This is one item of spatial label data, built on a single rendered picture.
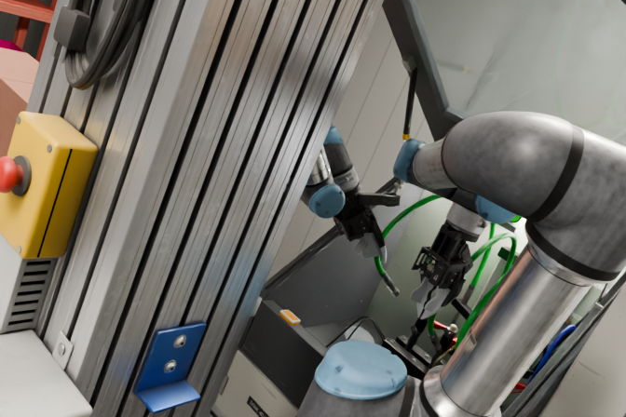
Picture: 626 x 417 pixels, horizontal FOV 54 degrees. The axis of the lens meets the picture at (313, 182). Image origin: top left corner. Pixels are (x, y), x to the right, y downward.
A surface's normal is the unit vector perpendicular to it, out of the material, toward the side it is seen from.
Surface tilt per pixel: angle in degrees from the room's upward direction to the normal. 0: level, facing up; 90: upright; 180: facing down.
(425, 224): 90
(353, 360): 8
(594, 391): 76
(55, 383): 0
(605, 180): 70
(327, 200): 90
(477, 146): 90
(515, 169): 95
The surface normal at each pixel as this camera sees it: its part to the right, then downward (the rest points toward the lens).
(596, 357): -0.54, -0.27
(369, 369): 0.25, -0.94
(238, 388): -0.64, -0.07
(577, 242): -0.55, 0.23
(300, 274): 0.66, 0.45
